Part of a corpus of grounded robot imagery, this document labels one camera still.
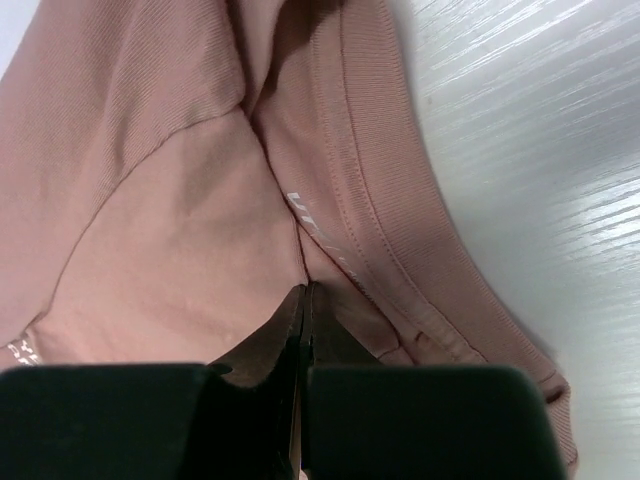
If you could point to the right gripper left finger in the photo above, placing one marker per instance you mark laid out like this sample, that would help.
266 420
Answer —
235 418

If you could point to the pink printed t-shirt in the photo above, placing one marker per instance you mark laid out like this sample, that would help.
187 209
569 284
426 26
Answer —
170 170

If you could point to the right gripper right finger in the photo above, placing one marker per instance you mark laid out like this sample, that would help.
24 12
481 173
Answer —
362 419

